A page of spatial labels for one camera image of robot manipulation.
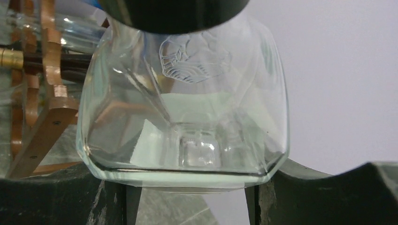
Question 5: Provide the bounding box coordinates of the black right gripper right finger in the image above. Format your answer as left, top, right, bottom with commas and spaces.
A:
245, 159, 398, 225

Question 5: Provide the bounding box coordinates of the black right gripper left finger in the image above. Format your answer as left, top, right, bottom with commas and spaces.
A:
0, 163, 142, 225

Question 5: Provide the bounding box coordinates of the clear glass liquor bottle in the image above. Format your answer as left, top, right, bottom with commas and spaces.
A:
76, 0, 290, 194

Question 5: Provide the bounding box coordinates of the brown wooden wine rack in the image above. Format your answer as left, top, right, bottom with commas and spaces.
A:
6, 0, 111, 181

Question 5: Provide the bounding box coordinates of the gold capped bottle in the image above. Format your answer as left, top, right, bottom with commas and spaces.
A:
0, 48, 92, 83

